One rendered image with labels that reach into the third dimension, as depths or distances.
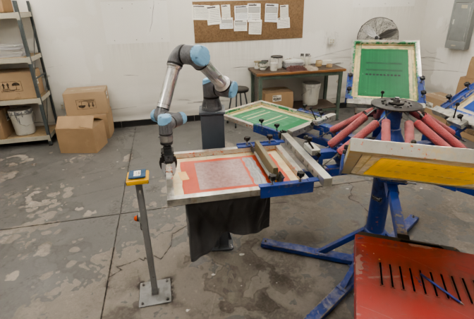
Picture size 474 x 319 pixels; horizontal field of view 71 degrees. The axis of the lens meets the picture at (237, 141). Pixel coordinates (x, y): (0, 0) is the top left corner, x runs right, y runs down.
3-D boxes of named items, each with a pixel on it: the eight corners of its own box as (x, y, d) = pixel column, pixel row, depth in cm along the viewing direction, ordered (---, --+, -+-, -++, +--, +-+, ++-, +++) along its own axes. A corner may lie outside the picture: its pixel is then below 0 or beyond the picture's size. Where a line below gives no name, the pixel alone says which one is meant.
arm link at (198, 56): (224, 84, 240) (182, 39, 194) (242, 86, 233) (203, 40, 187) (219, 99, 238) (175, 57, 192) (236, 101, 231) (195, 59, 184)
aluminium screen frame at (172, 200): (167, 206, 168) (166, 200, 167) (165, 157, 221) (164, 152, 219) (313, 189, 184) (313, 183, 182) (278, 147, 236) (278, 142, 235)
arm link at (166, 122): (175, 113, 184) (164, 118, 177) (176, 133, 188) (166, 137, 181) (164, 111, 188) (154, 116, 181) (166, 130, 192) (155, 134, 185)
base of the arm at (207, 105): (201, 106, 250) (200, 93, 246) (221, 105, 251) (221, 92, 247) (201, 112, 236) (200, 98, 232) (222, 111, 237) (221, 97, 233)
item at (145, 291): (138, 308, 228) (116, 185, 191) (140, 284, 247) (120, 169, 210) (171, 302, 232) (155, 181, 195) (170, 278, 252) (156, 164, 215)
